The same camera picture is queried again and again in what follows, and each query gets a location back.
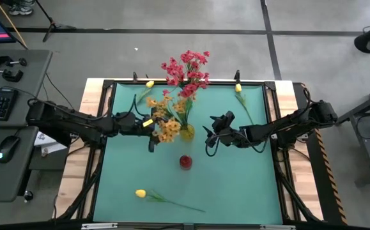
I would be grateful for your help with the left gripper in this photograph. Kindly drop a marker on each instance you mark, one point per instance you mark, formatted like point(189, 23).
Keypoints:
point(130, 124)

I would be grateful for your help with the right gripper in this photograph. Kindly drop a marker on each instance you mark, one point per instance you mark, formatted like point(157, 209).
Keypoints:
point(232, 135)

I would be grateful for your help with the yellow artificial flower bunch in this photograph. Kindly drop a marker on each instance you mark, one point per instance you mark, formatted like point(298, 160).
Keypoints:
point(180, 106)
point(159, 108)
point(168, 129)

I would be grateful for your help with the red artificial flower bunch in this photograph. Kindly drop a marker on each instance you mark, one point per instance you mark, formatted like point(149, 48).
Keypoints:
point(191, 87)
point(192, 59)
point(172, 72)

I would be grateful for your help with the yellow artificial tulip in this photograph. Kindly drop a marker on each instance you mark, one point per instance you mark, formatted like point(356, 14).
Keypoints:
point(149, 84)
point(238, 87)
point(140, 193)

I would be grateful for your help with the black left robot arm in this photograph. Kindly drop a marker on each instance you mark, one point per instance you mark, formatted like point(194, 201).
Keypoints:
point(63, 119)

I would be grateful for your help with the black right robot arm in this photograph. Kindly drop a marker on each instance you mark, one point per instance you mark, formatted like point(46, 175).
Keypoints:
point(287, 126)

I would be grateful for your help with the yellow glass vase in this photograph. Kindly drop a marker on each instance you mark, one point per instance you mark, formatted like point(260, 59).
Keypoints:
point(188, 133)

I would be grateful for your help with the red ribbed glass vase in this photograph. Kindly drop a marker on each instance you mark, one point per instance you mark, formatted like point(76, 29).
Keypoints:
point(185, 162)

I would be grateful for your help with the white papers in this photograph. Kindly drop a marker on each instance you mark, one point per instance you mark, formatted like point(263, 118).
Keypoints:
point(49, 145)

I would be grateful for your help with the black yellow hazard tape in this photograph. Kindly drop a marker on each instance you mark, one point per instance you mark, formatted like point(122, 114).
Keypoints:
point(328, 166)

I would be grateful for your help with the grey side desk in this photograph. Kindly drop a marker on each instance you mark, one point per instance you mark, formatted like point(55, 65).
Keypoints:
point(28, 96)

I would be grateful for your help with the black round knob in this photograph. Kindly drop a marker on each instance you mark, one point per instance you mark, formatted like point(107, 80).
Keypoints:
point(28, 195)

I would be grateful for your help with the black tripod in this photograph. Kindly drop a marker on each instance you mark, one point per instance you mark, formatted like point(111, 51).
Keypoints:
point(52, 24)

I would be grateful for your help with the black computer mouse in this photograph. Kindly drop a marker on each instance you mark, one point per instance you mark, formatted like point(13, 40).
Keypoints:
point(8, 148)

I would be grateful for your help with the black table clamp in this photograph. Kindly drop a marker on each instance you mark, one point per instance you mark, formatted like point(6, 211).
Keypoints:
point(10, 76)
point(4, 60)

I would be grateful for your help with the yellow pole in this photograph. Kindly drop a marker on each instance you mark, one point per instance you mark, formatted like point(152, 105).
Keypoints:
point(10, 22)

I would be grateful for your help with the person's foot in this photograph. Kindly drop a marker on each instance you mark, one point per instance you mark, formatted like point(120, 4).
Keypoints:
point(20, 9)

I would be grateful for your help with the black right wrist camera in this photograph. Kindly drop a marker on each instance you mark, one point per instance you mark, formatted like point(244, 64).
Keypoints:
point(227, 118)

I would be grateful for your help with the silver metal bracket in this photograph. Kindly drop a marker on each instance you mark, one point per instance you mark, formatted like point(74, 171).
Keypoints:
point(98, 226)
point(277, 227)

